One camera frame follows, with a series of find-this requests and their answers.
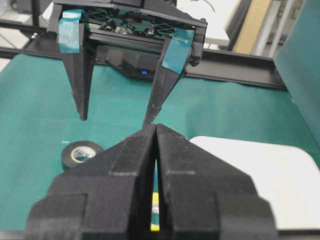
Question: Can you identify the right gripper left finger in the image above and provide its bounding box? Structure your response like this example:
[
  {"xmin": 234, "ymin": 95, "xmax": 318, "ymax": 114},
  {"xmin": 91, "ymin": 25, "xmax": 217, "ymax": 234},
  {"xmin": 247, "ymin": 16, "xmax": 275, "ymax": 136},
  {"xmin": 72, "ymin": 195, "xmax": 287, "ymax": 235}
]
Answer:
[{"xmin": 26, "ymin": 124, "xmax": 156, "ymax": 240}]

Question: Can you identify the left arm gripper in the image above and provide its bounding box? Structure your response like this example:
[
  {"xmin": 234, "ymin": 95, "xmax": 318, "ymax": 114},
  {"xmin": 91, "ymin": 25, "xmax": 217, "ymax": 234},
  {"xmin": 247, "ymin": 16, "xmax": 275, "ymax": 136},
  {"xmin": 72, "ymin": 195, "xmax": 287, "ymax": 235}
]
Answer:
[{"xmin": 47, "ymin": 0, "xmax": 208, "ymax": 127}]

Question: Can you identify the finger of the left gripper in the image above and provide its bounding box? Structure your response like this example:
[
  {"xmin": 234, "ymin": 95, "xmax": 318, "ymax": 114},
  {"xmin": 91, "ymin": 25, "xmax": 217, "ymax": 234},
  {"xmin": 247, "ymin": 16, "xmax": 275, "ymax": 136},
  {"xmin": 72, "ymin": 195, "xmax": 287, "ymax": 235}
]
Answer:
[{"xmin": 58, "ymin": 9, "xmax": 94, "ymax": 121}]

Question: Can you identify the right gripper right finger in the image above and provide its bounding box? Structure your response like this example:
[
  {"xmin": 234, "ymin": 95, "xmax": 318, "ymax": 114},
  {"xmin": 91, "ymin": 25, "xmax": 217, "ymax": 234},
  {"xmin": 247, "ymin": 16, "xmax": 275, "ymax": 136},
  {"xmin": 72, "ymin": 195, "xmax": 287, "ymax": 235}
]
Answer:
[{"xmin": 156, "ymin": 124, "xmax": 278, "ymax": 240}]

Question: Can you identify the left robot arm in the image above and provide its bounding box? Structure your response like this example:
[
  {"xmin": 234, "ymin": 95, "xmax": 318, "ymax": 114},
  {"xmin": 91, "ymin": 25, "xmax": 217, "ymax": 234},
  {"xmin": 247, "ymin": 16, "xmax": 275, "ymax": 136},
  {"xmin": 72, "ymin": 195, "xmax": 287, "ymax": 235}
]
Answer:
[{"xmin": 47, "ymin": 0, "xmax": 208, "ymax": 127}]

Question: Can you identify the black tape roll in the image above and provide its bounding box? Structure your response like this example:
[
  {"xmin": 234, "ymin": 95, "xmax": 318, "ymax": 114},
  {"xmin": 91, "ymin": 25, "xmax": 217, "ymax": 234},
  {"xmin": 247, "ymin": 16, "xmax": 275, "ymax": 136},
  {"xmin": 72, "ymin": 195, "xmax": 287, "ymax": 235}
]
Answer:
[{"xmin": 61, "ymin": 140, "xmax": 104, "ymax": 171}]

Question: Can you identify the white case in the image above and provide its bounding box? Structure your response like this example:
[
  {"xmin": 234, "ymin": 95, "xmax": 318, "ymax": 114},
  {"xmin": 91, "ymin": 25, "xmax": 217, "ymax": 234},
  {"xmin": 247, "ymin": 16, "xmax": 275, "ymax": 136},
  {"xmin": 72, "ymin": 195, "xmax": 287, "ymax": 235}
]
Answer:
[{"xmin": 190, "ymin": 136, "xmax": 320, "ymax": 230}]

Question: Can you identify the green table cloth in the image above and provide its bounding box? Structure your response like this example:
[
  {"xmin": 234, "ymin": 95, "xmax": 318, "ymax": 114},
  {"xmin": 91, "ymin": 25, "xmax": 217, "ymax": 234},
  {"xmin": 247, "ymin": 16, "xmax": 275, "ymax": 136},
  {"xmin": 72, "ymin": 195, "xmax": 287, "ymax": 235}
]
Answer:
[{"xmin": 0, "ymin": 54, "xmax": 320, "ymax": 231}]

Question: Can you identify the black table rail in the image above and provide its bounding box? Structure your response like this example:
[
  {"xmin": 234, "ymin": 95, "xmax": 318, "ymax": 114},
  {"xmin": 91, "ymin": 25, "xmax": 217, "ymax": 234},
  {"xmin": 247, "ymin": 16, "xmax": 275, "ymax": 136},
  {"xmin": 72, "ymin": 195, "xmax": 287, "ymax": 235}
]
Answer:
[{"xmin": 0, "ymin": 20, "xmax": 287, "ymax": 90}]

